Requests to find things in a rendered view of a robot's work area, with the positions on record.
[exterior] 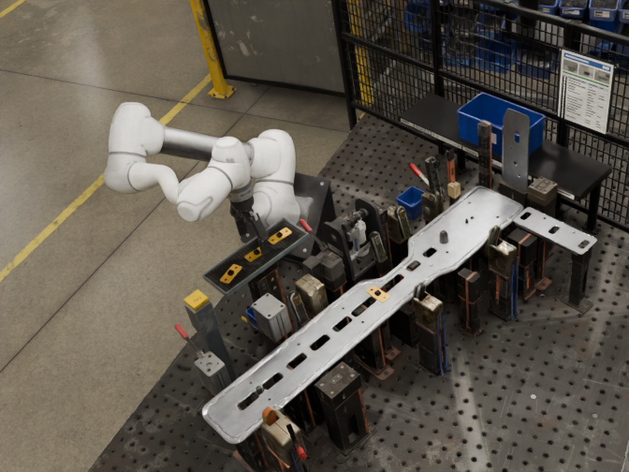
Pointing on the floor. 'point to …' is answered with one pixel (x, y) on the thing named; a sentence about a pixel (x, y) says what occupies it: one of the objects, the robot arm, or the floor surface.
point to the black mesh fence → (479, 76)
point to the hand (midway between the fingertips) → (254, 241)
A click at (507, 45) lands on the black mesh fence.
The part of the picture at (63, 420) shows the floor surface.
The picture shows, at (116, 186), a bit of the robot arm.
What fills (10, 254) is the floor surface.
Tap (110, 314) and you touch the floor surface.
